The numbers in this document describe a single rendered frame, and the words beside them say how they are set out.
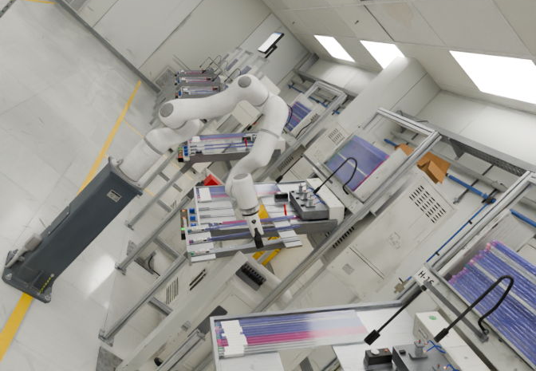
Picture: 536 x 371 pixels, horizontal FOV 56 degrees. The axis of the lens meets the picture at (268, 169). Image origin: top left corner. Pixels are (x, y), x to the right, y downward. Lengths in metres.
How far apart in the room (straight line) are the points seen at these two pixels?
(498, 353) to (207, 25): 10.07
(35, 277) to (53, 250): 0.16
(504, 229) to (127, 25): 9.90
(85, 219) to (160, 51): 8.86
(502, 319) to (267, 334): 0.72
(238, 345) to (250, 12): 9.92
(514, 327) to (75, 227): 1.82
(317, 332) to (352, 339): 0.12
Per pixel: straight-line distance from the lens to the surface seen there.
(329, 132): 4.03
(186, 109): 2.28
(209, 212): 2.77
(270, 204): 2.85
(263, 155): 2.05
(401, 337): 1.83
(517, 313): 1.65
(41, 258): 2.57
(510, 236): 1.97
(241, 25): 11.20
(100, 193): 2.40
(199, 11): 11.12
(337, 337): 1.76
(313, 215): 2.62
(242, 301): 2.71
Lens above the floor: 1.37
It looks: 5 degrees down
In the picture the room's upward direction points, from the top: 45 degrees clockwise
